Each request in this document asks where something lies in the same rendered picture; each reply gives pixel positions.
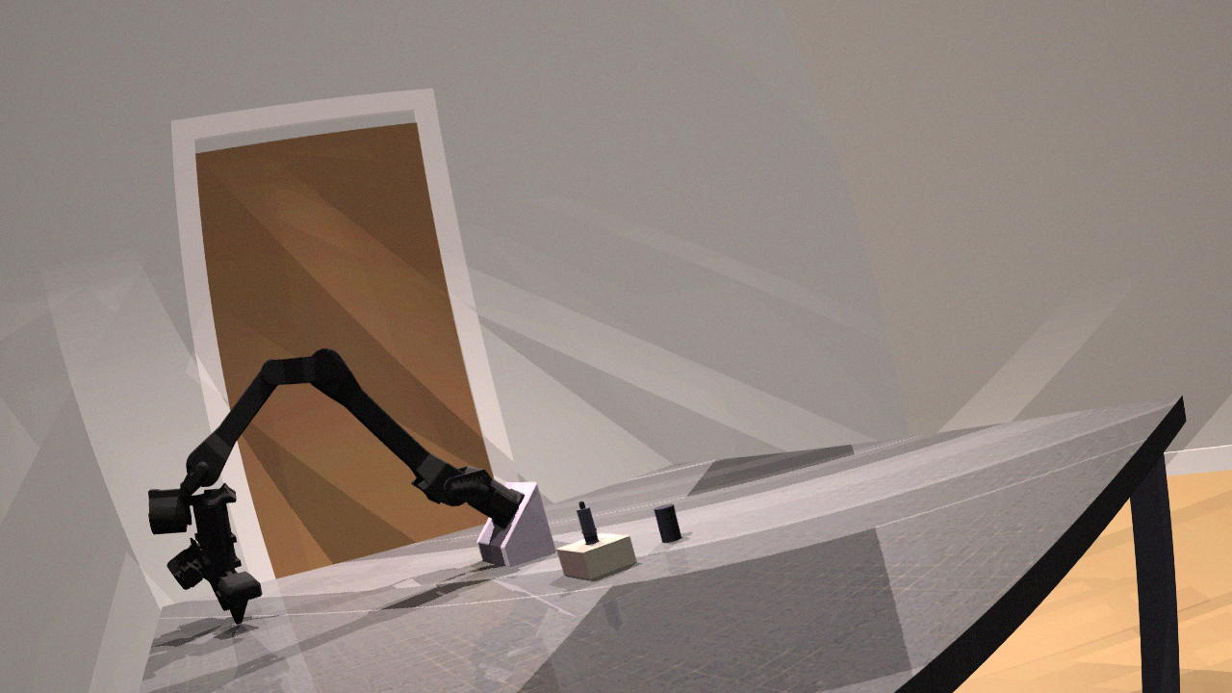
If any tan rectangular block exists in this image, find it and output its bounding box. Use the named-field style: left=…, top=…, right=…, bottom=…
left=556, top=534, right=637, bottom=580

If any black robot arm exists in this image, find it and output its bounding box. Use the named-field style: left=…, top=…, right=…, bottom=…
left=148, top=348, right=526, bottom=589

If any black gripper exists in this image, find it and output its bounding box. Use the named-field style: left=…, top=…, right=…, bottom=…
left=193, top=527, right=262, bottom=624

